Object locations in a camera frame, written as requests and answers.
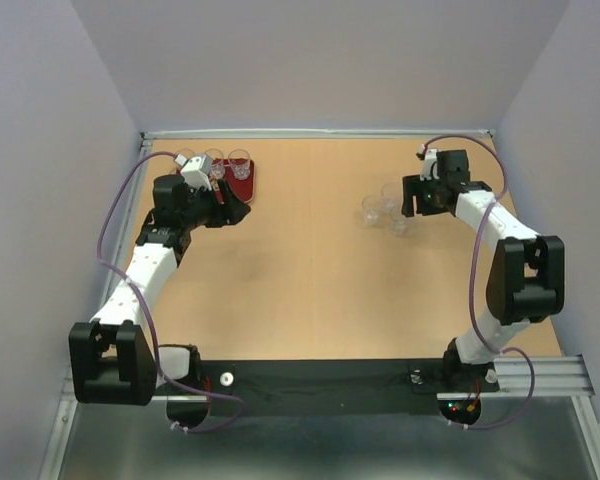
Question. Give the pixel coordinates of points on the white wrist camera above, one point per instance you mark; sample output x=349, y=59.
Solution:
x=196, y=170
x=428, y=157

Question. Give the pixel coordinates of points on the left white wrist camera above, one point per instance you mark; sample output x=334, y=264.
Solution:
x=196, y=170

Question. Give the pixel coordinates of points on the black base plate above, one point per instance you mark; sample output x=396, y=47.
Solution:
x=339, y=387

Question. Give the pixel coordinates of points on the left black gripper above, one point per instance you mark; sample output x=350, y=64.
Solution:
x=228, y=213

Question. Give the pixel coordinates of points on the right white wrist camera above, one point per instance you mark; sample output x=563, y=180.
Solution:
x=428, y=157

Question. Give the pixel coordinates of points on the red lacquer tray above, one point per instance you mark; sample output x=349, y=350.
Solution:
x=244, y=189

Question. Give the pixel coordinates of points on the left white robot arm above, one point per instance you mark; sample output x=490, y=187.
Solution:
x=115, y=357

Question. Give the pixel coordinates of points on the cluster front clear glass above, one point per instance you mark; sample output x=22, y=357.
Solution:
x=398, y=223

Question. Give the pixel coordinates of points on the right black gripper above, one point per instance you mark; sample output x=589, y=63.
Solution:
x=412, y=186

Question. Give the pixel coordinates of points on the cluster back clear glass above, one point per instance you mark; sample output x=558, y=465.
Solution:
x=392, y=196

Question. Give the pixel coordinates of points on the cluster clear glass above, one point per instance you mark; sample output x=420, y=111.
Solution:
x=398, y=223
x=372, y=210
x=392, y=196

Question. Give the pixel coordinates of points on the aluminium frame rail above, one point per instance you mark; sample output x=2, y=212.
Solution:
x=310, y=133

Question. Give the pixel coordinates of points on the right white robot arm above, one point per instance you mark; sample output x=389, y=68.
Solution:
x=526, y=282

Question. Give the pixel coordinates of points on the cluster left clear glass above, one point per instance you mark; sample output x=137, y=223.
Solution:
x=372, y=210

